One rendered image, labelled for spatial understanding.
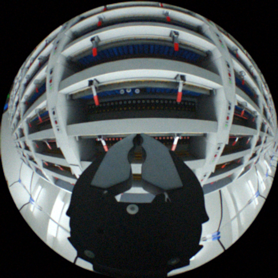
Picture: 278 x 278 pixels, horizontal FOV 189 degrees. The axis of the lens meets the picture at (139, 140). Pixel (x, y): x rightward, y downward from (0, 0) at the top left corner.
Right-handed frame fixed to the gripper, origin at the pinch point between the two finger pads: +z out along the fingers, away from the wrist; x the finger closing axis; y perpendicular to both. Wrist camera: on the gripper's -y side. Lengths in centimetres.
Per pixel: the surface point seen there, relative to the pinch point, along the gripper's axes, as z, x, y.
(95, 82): 18.2, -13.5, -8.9
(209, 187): 19, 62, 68
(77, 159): 15.4, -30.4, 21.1
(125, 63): 17.2, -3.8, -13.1
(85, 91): 22.8, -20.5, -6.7
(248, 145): 21, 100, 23
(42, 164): 18, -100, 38
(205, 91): 22.8, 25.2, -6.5
